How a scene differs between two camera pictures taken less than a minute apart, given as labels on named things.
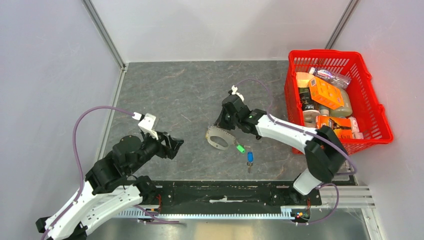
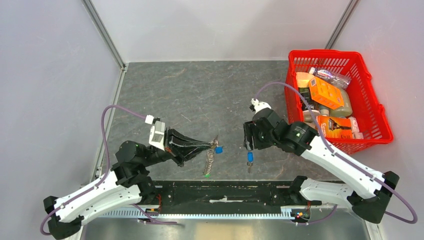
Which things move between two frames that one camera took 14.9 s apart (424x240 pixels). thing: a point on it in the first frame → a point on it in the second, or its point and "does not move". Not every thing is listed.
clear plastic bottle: [336, 79] does not move
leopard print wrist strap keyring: [213, 131] → [210, 155]
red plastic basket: [373, 122] does not move
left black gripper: [166, 151] → [174, 140]
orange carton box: [328, 95] does not move
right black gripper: [220, 122] → [250, 128]
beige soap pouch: [345, 111] does not move
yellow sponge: [303, 79] does not move
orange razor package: [341, 125] does not move
